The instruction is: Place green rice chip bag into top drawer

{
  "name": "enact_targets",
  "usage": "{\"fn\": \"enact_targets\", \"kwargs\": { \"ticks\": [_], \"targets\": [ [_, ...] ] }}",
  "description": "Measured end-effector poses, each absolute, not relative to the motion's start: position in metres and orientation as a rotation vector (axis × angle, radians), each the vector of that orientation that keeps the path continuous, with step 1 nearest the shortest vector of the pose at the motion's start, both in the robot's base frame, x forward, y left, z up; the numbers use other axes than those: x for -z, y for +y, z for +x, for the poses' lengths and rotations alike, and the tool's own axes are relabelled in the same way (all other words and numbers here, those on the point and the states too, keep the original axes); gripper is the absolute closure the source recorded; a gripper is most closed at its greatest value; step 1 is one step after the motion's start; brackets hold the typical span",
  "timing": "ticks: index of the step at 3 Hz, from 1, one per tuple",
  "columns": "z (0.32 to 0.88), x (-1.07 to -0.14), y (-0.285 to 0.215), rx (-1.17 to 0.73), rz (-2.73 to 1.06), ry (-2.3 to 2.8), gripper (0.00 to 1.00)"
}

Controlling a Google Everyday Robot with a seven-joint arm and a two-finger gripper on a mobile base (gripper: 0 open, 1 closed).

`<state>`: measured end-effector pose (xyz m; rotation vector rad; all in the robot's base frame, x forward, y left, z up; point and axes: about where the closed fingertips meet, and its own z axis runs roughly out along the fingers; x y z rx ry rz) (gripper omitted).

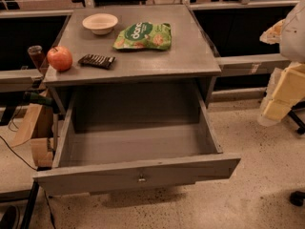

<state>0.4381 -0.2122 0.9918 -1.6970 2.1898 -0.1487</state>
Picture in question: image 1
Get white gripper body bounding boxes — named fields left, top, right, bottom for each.
left=279, top=0, right=305, bottom=63

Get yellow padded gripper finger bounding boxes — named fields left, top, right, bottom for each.
left=262, top=62, right=305, bottom=122
left=259, top=19, right=285, bottom=45

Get green rice chip bag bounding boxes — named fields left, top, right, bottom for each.
left=113, top=22, right=172, bottom=51

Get small metal drawer knob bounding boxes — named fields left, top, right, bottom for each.
left=138, top=175, right=147, bottom=183

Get open grey top drawer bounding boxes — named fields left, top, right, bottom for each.
left=34, top=83, right=240, bottom=196

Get black chair base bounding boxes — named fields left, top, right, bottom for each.
left=288, top=101, right=305, bottom=135

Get black caster wheel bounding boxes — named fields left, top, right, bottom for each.
left=290, top=191, right=305, bottom=206

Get cream ceramic bowl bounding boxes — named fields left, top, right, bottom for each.
left=82, top=13, right=118, bottom=35

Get dark chocolate bar wrapper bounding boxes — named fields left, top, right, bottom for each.
left=78, top=54, right=114, bottom=70

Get red apple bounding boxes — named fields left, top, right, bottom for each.
left=47, top=46, right=72, bottom=72

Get cardboard box pieces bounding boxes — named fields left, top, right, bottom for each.
left=10, top=104, right=54, bottom=168

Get black stand leg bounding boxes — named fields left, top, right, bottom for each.
left=20, top=181, right=39, bottom=229

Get black shoe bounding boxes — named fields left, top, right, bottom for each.
left=0, top=206, right=20, bottom=229

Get dark green clamp handle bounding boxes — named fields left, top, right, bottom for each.
left=23, top=92, right=53, bottom=107

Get black floor cable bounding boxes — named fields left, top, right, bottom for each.
left=0, top=135, right=38, bottom=172

